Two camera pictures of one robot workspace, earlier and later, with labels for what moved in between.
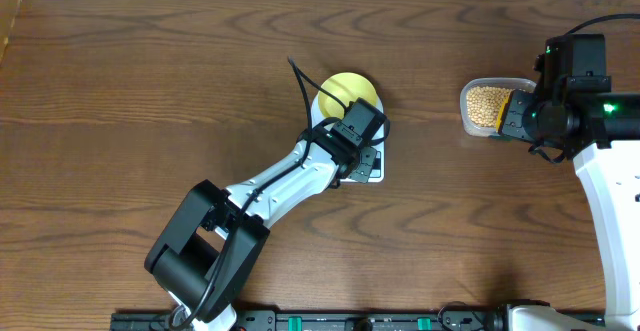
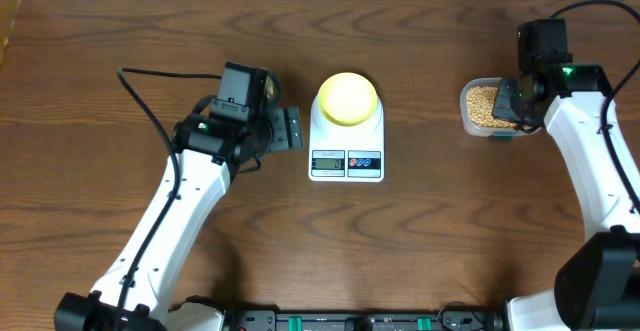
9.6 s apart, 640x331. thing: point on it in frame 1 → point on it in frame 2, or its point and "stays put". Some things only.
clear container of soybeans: [482, 101] stays put
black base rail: [447, 319] stays put
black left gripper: [360, 171] → [286, 129]
